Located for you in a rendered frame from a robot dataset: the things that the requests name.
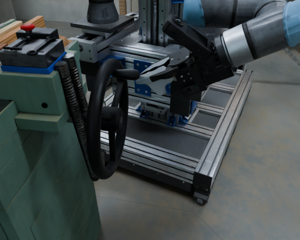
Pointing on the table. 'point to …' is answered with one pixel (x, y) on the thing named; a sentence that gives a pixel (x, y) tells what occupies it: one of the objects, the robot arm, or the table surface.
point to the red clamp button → (27, 26)
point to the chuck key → (18, 44)
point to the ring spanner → (40, 45)
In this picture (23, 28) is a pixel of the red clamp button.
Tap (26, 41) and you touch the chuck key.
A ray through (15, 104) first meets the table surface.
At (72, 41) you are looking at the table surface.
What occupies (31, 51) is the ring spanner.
